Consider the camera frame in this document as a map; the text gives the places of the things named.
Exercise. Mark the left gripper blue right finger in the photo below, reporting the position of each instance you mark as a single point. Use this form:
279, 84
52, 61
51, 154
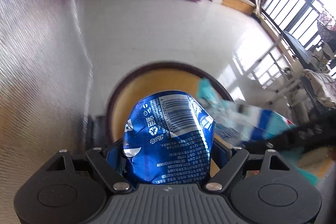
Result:
220, 155

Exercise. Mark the crushed blue soda can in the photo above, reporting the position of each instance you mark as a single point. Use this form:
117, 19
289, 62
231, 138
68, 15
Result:
167, 139

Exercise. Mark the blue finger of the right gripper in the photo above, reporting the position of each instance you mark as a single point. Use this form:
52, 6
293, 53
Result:
309, 136

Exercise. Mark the blue plastic snack bag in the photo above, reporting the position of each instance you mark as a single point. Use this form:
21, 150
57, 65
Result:
238, 123

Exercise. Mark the silver foil table cover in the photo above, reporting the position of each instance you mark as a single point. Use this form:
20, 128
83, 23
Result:
46, 76

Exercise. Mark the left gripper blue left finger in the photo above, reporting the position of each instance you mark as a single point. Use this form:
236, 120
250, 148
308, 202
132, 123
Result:
115, 158

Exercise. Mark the yellow wooden trash bin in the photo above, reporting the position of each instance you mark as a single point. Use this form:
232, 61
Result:
150, 79

